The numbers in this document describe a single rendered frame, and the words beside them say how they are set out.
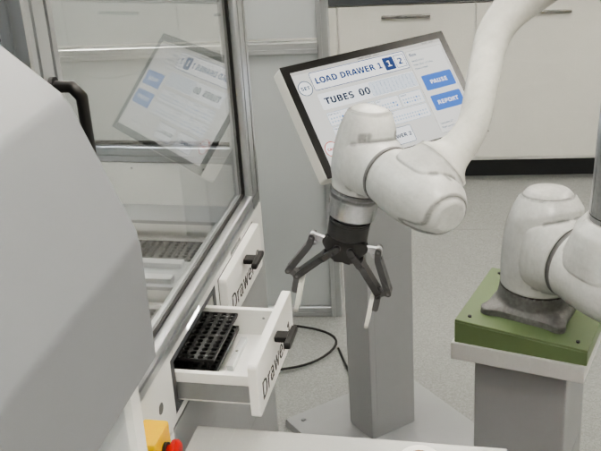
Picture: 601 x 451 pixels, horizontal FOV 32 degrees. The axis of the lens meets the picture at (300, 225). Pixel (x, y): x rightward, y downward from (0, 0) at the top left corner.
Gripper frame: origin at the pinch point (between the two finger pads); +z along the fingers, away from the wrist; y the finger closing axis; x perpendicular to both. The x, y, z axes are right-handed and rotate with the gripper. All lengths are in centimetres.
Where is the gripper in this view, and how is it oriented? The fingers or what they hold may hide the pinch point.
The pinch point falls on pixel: (332, 310)
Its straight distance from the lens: 196.7
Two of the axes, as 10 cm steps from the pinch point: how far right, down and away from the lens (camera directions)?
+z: -1.5, 8.8, 4.5
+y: -9.7, -2.2, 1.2
